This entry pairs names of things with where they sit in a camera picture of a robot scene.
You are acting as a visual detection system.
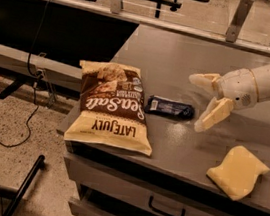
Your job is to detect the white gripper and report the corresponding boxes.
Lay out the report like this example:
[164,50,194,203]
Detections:
[189,68,258,133]

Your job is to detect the dark blue rxbar wrapper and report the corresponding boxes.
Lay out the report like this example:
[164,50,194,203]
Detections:
[145,95,195,120]

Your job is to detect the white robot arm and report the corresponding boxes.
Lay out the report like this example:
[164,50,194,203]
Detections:
[189,64,270,133]

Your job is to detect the brown Late July chip bag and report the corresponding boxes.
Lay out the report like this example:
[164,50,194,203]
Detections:
[64,60,152,156]

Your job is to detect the yellow sponge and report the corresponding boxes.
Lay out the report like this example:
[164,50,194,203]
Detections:
[206,146,270,201]

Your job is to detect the grey upper drawer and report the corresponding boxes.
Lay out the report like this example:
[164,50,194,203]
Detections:
[55,151,270,216]

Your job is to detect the black chair leg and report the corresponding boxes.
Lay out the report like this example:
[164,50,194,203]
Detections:
[3,155,45,216]

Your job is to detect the black drawer handle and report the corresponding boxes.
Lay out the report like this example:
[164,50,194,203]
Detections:
[148,196,186,216]

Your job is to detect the black power cable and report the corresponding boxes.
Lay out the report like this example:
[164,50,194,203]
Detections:
[0,0,57,153]

